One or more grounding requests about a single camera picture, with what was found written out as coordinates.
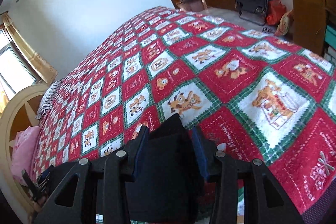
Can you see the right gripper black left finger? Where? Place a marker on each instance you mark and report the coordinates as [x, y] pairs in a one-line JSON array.
[[81, 190]]

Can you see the right yellow curtain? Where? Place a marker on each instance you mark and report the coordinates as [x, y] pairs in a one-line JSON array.
[[40, 65]]

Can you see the red patchwork cartoon bedspread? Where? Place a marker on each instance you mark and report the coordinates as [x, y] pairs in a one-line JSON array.
[[253, 94]]

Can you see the red plastic bag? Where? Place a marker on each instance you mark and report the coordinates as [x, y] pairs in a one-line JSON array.
[[275, 12]]

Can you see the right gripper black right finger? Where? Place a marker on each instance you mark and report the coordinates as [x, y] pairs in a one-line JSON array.
[[265, 200]]

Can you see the folded pink blanket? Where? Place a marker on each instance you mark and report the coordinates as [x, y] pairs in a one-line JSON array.
[[23, 152]]

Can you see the brown wooden cabinet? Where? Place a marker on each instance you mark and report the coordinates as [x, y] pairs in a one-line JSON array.
[[310, 23]]

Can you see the striped grey pillow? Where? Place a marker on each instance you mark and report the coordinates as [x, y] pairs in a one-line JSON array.
[[47, 99]]

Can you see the cream and brown headboard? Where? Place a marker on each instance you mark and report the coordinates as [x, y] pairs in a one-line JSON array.
[[18, 115]]

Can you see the yellow patterned bag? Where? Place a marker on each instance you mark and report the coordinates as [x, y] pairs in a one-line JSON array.
[[285, 23]]

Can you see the window with brown frame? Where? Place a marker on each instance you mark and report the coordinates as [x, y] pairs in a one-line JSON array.
[[16, 72]]

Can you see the black pants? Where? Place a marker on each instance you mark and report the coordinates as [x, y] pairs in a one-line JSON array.
[[168, 185]]

